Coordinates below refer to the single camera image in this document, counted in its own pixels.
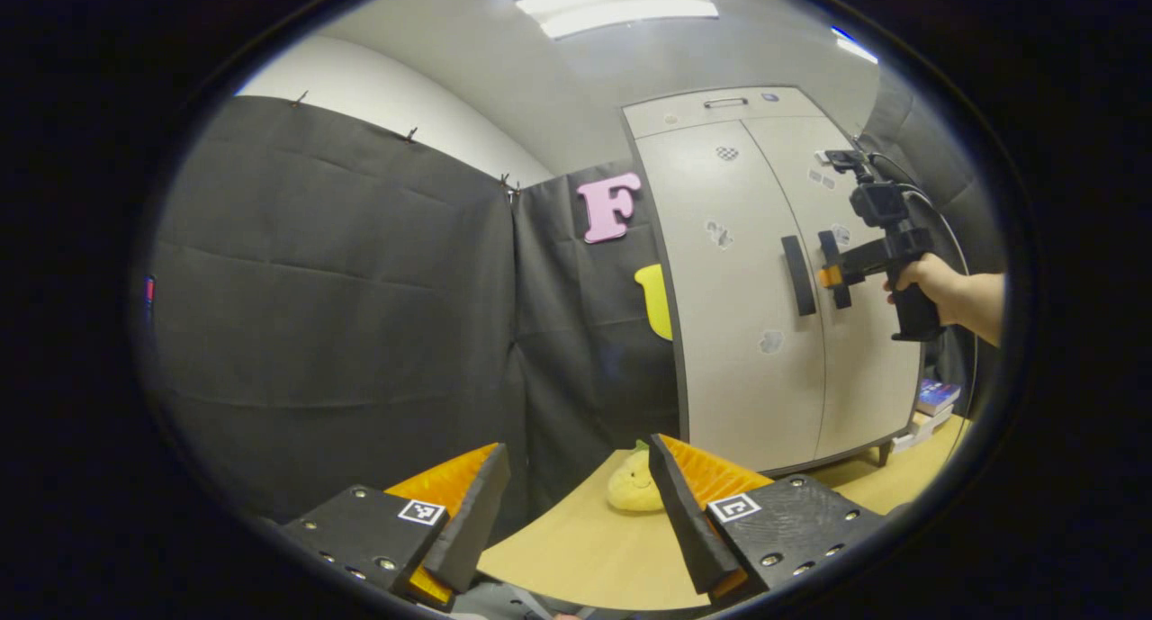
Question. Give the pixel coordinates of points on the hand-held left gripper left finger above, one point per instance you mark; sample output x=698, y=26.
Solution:
x=472, y=530

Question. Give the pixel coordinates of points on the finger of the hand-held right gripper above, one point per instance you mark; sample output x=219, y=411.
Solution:
x=859, y=262

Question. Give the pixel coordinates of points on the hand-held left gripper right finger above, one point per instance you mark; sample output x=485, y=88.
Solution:
x=688, y=530

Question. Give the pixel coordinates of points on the grey cabinet door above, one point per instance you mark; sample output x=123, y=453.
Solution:
x=738, y=377
x=864, y=377

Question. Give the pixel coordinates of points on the grey double-door shoe cabinet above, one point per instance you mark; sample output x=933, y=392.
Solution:
x=684, y=114

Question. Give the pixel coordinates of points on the yellow plush toy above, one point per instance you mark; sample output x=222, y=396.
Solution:
x=633, y=489

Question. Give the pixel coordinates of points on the blue book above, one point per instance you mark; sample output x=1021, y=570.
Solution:
x=938, y=395

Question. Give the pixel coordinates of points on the small ceiling light panel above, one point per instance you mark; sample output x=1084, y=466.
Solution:
x=855, y=48

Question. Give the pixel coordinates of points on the black backdrop cloth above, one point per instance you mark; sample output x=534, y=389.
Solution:
x=315, y=332

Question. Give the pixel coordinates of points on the large ceiling light panel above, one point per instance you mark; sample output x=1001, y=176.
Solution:
x=616, y=4

